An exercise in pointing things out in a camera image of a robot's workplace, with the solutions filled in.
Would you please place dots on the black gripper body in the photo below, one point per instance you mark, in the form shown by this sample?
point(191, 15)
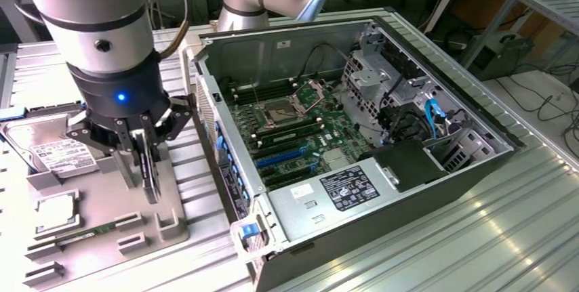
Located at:
point(122, 85)

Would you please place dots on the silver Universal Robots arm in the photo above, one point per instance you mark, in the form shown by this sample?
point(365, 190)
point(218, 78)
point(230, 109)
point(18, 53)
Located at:
point(91, 4)

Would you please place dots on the silver hard disk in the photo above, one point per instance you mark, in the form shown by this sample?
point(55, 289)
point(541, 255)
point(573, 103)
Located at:
point(50, 143)

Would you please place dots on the grey parts rack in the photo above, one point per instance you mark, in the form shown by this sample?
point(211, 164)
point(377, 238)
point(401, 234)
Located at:
point(99, 204)

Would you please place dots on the blue slot clip strip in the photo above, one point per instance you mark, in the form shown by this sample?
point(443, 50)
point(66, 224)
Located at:
point(235, 166)

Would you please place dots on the thin metal locking lever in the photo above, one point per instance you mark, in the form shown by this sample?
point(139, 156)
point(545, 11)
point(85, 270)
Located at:
point(258, 93)

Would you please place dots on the silver CPU chip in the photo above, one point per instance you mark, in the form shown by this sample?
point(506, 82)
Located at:
point(57, 214)

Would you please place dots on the black RAM slot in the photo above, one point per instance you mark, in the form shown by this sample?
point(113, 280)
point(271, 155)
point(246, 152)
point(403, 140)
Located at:
point(262, 89)
point(267, 95)

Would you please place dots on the CPU socket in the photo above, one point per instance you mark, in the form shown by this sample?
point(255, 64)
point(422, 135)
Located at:
point(277, 112)

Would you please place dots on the green RAM stick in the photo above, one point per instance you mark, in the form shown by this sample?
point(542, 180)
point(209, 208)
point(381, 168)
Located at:
point(86, 234)
point(290, 133)

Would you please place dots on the blue expansion slot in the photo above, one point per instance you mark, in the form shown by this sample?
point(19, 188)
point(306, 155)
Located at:
point(281, 156)

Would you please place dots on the black expansion slot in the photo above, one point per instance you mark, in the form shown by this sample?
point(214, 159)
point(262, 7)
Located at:
point(285, 175)

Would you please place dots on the blue case latch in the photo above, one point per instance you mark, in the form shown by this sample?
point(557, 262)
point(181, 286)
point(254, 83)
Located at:
point(247, 231)

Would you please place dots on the metal socket cover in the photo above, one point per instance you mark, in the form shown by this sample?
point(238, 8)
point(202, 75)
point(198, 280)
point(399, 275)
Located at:
point(310, 93)

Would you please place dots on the green motherboard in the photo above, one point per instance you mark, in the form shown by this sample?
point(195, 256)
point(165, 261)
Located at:
point(337, 136)

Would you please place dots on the silver chipset heat sink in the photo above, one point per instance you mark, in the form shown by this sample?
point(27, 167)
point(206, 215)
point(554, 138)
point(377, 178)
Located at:
point(338, 160)

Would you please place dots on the grey power supply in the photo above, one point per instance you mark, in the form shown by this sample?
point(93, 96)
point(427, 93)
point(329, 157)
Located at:
point(313, 214)

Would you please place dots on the metal disk bay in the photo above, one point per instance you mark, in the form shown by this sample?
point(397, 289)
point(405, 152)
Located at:
point(366, 78)

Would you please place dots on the black plastic shroud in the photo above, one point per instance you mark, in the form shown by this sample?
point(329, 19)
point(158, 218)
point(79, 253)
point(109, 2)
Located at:
point(407, 166)

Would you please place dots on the open black PC case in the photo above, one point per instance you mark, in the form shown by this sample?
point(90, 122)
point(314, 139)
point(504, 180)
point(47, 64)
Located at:
point(476, 187)

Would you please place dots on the black box on floor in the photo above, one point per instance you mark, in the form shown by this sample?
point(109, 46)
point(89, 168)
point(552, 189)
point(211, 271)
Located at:
point(498, 56)

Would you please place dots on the grey metal shelf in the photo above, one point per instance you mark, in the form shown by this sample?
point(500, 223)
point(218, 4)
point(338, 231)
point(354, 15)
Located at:
point(544, 11)

